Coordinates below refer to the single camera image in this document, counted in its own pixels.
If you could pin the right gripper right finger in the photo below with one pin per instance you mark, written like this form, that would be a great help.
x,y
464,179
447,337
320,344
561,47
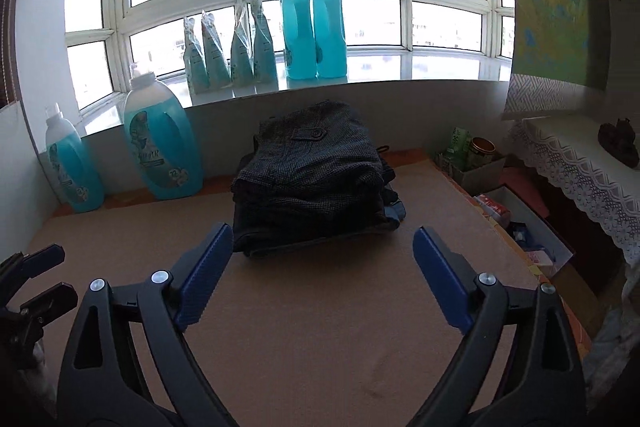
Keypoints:
x,y
517,363

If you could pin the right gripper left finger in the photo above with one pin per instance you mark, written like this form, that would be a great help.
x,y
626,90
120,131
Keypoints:
x,y
127,362

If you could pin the grey houndstooth pants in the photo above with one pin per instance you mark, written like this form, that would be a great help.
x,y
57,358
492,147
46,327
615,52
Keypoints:
x,y
315,165

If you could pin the left hand white glove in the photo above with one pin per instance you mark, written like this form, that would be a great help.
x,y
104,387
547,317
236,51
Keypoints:
x,y
39,391

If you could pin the white storage box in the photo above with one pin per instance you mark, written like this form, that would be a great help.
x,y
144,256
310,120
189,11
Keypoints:
x,y
540,244

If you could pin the large blue detergent bottle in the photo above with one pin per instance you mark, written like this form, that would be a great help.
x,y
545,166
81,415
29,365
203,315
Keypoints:
x,y
160,138

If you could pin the grey box with jars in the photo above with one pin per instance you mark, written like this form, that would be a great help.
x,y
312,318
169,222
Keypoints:
x,y
471,161

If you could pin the white lace tablecloth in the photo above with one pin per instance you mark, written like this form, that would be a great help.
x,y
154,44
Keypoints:
x,y
552,134

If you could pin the black object on table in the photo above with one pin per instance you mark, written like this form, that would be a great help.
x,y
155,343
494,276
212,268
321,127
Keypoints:
x,y
618,140

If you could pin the dark folded clothes stack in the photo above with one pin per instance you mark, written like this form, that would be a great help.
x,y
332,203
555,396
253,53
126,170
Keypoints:
x,y
320,226

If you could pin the blue bottle on windowsill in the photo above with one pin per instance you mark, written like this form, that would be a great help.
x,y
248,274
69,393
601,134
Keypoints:
x,y
299,47

